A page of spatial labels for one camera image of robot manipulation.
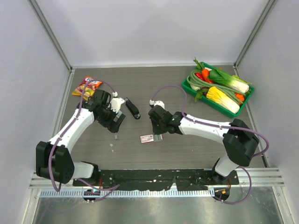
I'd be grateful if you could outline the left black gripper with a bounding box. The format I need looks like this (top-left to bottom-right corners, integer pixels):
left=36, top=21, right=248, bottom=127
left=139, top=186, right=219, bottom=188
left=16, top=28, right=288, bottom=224
left=96, top=103, right=124, bottom=133

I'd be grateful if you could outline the red staple box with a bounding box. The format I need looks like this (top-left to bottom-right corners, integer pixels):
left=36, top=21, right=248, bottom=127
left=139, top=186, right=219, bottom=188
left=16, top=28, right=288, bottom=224
left=140, top=134, right=163, bottom=144

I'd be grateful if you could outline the black large stapler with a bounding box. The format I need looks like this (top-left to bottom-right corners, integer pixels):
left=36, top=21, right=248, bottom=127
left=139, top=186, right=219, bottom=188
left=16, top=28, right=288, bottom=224
left=125, top=98, right=141, bottom=119

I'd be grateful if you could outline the light blue small stapler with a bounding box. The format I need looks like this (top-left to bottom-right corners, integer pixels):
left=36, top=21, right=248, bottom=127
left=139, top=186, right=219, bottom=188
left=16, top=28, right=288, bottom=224
left=116, top=110, right=125, bottom=119

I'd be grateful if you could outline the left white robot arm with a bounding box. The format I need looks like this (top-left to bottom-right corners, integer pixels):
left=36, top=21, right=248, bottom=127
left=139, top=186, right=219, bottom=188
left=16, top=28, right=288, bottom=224
left=36, top=90, right=126, bottom=186

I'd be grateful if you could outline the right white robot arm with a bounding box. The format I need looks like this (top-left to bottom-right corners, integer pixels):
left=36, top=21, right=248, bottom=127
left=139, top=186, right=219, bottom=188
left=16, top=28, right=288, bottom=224
left=148, top=105, right=259, bottom=184

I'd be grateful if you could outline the orange candy bag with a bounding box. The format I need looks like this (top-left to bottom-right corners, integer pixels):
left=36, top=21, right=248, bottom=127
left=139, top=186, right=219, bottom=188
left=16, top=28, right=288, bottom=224
left=72, top=76, right=102, bottom=100

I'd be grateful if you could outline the green plastic tray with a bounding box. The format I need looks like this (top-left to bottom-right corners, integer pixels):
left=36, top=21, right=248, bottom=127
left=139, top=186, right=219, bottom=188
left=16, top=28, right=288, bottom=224
left=182, top=59, right=254, bottom=118

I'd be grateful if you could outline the green long beans toy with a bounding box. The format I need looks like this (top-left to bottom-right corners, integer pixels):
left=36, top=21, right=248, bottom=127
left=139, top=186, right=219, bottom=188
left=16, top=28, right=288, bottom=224
left=186, top=70, right=245, bottom=104

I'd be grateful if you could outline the yellow napa cabbage toy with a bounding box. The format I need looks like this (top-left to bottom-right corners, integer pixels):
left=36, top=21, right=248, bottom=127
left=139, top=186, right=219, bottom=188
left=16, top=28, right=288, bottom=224
left=206, top=87, right=240, bottom=114

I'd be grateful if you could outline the red chili pepper toy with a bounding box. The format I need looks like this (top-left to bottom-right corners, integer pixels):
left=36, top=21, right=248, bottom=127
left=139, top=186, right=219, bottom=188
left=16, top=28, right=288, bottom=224
left=195, top=72, right=205, bottom=82

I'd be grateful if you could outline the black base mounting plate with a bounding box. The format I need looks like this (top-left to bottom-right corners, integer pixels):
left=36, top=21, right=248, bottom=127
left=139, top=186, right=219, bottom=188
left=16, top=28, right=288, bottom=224
left=83, top=169, right=239, bottom=191

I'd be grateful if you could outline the green bok choy toy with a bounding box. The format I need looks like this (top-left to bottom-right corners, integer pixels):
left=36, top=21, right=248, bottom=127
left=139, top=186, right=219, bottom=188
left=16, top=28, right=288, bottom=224
left=208, top=68, right=249, bottom=94

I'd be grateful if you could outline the small orange carrot toy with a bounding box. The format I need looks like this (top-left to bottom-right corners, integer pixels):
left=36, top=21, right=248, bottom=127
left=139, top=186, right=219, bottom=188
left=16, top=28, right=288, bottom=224
left=235, top=93, right=245, bottom=102

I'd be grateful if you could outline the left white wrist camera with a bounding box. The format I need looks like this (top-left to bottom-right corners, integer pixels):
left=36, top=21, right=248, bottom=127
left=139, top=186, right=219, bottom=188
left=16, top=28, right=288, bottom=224
left=110, top=91, right=125, bottom=113

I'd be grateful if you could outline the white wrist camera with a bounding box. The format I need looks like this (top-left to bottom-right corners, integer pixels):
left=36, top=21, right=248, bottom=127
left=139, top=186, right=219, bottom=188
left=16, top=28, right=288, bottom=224
left=149, top=99, right=165, bottom=109
left=110, top=91, right=125, bottom=113

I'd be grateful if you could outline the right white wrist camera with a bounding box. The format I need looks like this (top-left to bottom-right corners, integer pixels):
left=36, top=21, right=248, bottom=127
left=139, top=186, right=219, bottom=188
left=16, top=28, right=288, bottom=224
left=149, top=99, right=165, bottom=109

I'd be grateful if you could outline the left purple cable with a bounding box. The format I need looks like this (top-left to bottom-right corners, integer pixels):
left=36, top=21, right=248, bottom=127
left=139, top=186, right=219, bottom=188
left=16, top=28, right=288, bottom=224
left=49, top=80, right=121, bottom=203

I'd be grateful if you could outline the purple cable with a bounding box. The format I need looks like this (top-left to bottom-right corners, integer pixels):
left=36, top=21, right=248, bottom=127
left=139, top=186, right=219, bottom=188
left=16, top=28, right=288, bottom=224
left=49, top=80, right=121, bottom=203
left=151, top=85, right=270, bottom=204

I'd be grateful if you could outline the white slotted cable duct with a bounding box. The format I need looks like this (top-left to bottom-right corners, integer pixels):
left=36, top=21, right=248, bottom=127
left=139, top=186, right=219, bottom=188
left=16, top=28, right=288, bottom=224
left=40, top=188, right=214, bottom=199

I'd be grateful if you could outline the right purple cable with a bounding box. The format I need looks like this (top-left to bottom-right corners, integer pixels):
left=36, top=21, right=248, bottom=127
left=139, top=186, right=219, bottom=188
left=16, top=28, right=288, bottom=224
left=151, top=85, right=270, bottom=204

